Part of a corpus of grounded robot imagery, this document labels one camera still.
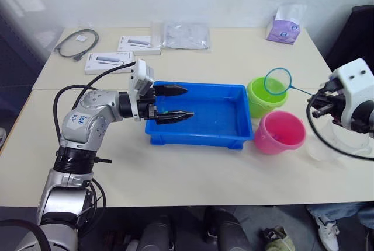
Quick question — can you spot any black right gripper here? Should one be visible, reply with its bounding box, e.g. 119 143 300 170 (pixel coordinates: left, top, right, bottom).
306 79 349 126

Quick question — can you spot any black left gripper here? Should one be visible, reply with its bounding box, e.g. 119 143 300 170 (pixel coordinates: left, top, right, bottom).
136 84 195 126

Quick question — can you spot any blue hand fishing net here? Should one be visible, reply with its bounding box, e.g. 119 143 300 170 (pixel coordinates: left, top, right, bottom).
264 67 319 98

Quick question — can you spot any blue plastic tub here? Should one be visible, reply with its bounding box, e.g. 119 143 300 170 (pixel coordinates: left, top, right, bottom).
144 80 255 151

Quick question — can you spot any clear plastic cup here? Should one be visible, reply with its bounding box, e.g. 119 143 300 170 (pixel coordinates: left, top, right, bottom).
304 121 374 162

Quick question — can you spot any pink plastic bucket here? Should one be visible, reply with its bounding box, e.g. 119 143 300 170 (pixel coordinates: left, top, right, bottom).
253 110 307 156

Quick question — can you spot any green plastic bucket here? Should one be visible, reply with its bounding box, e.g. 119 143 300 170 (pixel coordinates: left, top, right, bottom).
245 76 290 120

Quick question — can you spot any clear plastic document bag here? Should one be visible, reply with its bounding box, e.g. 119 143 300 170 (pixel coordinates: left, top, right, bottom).
150 21 212 51

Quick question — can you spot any white product box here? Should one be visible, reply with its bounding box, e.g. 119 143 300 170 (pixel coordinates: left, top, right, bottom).
84 51 136 76
117 35 162 57

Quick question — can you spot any black chair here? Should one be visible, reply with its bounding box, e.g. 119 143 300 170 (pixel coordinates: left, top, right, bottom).
323 5 374 74

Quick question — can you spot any purple tissue pack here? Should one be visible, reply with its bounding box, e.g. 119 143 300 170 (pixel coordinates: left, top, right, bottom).
265 4 308 46

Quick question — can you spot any person's leg in jeans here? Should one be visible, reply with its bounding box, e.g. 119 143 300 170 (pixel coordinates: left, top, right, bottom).
306 201 374 230

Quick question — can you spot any white sneaker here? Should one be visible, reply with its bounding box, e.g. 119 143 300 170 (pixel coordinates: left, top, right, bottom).
313 214 340 251

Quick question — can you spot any dark rounded shape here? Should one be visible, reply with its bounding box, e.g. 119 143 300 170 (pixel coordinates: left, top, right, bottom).
203 206 252 251
139 214 176 251

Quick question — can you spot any olive green shoe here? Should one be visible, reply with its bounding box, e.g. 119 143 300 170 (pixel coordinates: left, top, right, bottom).
261 225 296 251

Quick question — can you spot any silver robot torso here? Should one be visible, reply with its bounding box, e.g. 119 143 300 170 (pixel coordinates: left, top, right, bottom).
0 218 80 251

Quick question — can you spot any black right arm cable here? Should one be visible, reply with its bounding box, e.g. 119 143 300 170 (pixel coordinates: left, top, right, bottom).
305 97 374 162

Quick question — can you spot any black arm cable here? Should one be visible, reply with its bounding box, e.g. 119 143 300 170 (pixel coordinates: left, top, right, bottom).
53 61 137 147
305 97 374 162

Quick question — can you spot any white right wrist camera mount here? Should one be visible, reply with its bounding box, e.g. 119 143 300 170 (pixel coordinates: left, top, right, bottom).
328 58 374 131

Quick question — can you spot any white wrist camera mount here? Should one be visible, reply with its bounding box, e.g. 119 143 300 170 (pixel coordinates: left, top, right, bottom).
328 58 374 131
128 58 155 122

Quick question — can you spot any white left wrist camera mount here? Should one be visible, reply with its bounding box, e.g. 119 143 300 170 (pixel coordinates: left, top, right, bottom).
128 58 155 122

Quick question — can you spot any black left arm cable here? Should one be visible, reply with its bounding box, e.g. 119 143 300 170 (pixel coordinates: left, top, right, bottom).
53 61 137 147

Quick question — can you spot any coiled black cable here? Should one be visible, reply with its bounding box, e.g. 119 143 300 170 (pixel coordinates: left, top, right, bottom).
53 29 100 62

